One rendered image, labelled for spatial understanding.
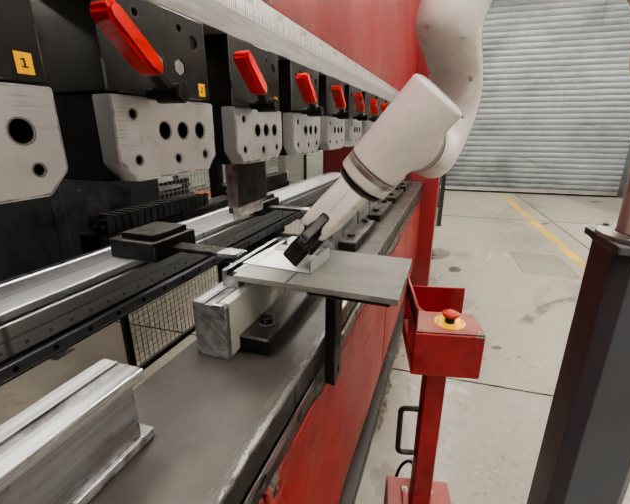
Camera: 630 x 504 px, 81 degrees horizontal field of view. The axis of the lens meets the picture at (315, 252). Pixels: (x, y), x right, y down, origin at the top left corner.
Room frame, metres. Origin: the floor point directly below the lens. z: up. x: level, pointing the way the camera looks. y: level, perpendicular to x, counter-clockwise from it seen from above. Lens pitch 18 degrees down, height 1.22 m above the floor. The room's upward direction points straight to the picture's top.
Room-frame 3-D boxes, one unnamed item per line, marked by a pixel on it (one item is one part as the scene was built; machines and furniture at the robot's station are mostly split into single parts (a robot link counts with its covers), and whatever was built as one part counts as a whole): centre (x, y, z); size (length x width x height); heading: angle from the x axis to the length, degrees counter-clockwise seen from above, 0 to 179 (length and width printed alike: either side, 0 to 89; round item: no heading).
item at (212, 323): (0.69, 0.10, 0.92); 0.39 x 0.06 x 0.10; 160
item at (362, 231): (1.19, -0.15, 0.89); 0.30 x 0.05 x 0.03; 160
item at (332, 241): (1.83, -0.32, 0.92); 1.67 x 0.06 x 0.10; 160
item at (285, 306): (0.66, 0.05, 0.89); 0.30 x 0.05 x 0.03; 160
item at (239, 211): (0.64, 0.12, 1.13); 0.10 x 0.02 x 0.10; 160
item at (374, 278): (0.59, -0.02, 1.00); 0.26 x 0.18 x 0.01; 70
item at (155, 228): (0.70, 0.26, 1.01); 0.26 x 0.12 x 0.05; 70
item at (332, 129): (0.99, -0.01, 1.26); 0.15 x 0.09 x 0.17; 160
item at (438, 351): (0.84, -0.32, 0.75); 0.20 x 0.16 x 0.18; 173
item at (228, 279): (0.66, 0.11, 0.99); 0.20 x 0.03 x 0.03; 160
